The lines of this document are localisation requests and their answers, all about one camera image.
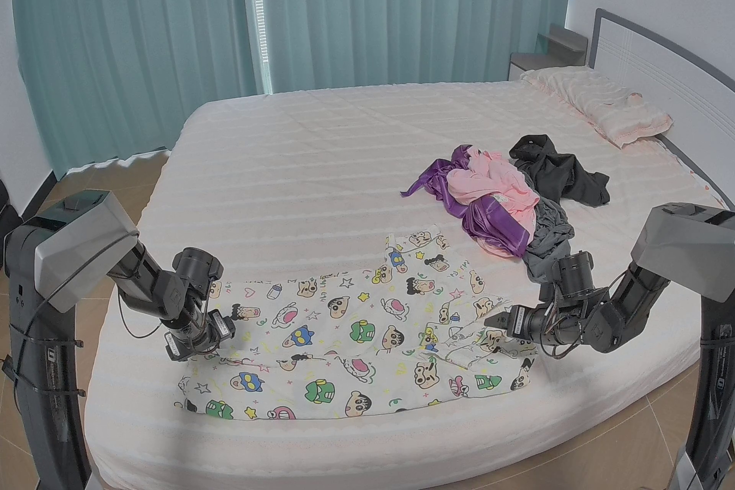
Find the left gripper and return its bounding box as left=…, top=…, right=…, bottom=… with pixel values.
left=163, top=307, right=238, bottom=363

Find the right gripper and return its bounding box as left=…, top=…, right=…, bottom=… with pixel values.
left=508, top=305, right=562, bottom=346

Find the white printed pyjama top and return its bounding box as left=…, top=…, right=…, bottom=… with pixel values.
left=174, top=227, right=539, bottom=423

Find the dark grey garment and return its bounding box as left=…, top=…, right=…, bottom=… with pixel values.
left=520, top=197, right=575, bottom=283

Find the purple satin garment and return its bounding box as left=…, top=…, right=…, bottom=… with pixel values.
left=400, top=144, right=529, bottom=259

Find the pink garment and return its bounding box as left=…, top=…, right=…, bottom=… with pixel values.
left=447, top=148, right=541, bottom=256

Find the black garment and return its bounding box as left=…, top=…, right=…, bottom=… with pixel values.
left=508, top=133, right=611, bottom=207

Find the pale pink pillow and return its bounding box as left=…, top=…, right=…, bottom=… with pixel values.
left=519, top=67, right=674, bottom=150

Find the bed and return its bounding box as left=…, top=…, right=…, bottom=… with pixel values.
left=83, top=7, right=735, bottom=486

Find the grey bedside table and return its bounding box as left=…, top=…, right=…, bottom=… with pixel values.
left=508, top=23, right=588, bottom=81

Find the black cable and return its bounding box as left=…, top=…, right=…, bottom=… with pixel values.
left=23, top=230, right=167, bottom=342
left=541, top=335, right=582, bottom=361

